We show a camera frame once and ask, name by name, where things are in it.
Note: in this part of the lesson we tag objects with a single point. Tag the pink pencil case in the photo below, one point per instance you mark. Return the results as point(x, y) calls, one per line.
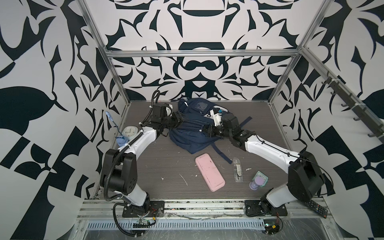
point(210, 172)

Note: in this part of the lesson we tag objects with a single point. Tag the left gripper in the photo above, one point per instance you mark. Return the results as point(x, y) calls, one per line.
point(178, 118)

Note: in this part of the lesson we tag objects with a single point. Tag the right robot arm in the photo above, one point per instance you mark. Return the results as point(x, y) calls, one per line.
point(305, 176)

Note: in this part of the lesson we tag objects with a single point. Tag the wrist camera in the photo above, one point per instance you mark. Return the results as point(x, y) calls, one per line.
point(217, 116)
point(162, 110)

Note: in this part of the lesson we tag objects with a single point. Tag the navy blue student backpack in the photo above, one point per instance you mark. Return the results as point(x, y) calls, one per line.
point(192, 135)

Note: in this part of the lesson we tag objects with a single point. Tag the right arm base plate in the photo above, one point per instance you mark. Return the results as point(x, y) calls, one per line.
point(258, 208)

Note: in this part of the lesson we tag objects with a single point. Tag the clear plastic pen box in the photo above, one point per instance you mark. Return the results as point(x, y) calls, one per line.
point(238, 172)

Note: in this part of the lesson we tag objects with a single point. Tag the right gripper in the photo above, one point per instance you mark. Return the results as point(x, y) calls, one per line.
point(210, 132)

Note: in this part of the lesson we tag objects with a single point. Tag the small green circuit board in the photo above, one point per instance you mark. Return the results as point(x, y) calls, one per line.
point(271, 228)

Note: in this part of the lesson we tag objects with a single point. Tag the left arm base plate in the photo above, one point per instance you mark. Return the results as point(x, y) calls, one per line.
point(149, 209)

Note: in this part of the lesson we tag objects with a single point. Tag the white round alarm clock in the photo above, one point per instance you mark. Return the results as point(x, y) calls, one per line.
point(130, 132)

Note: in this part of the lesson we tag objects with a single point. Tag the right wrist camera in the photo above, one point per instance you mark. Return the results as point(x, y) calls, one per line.
point(217, 116)

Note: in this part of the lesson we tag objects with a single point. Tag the wall hook rack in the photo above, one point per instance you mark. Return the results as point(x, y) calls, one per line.
point(361, 110)

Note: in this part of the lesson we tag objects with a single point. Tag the white slotted cable duct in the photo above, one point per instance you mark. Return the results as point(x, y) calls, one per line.
point(184, 224)

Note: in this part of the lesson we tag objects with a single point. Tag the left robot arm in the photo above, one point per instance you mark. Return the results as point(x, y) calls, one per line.
point(119, 174)

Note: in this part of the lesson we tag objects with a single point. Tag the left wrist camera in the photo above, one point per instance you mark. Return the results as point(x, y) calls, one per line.
point(162, 110)

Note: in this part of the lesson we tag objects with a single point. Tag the black remote control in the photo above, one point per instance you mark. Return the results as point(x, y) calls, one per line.
point(318, 209)

